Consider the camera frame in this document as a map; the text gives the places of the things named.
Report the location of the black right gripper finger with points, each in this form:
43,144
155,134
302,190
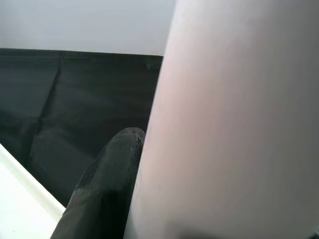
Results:
104,189

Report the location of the white plastic table top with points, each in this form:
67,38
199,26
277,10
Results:
20,199

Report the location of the white plastic table leg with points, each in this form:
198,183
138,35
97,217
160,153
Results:
224,124

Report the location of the black tablecloth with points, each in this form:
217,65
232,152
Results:
74,99

